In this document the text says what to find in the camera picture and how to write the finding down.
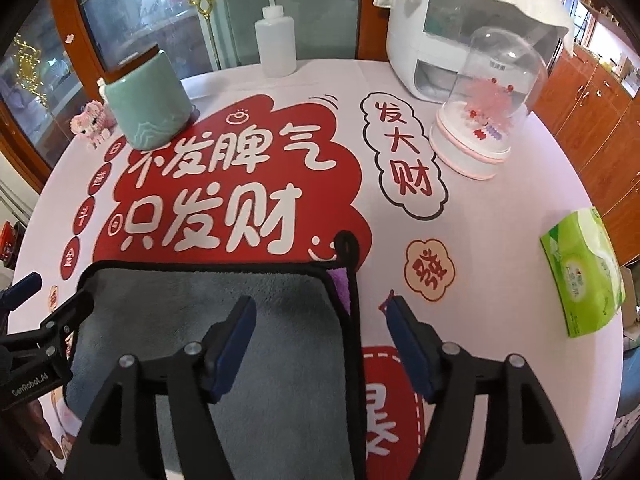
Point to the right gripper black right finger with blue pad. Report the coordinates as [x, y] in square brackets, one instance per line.
[523, 438]

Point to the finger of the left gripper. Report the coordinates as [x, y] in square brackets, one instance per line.
[14, 296]
[63, 321]

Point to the wooden cabinet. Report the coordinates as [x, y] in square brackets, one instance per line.
[596, 123]

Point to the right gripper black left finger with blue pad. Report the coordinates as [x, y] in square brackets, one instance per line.
[119, 438]

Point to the pink printed tablecloth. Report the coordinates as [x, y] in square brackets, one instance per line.
[269, 173]

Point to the green tissue pack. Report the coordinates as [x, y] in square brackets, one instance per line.
[585, 271]

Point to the white water dispenser appliance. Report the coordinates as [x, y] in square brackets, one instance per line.
[428, 40]

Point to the teal ceramic canister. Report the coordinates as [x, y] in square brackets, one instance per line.
[148, 99]

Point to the glass dome pink ornament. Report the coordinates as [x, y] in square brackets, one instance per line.
[494, 92]

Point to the pink block toy figure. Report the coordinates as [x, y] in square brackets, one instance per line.
[94, 124]

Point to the purple and grey towel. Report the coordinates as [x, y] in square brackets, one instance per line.
[296, 407]

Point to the white squeeze wash bottle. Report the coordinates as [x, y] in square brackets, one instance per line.
[275, 36]

